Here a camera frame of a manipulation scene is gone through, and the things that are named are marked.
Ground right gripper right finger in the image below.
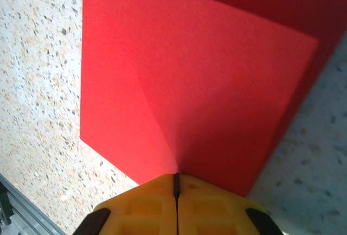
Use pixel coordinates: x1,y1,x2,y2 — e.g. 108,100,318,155
176,174,280,235

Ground long aluminium base rail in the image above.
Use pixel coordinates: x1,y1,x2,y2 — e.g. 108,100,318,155
0,174,67,235

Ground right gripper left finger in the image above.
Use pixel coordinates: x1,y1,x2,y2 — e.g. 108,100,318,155
77,173,179,235

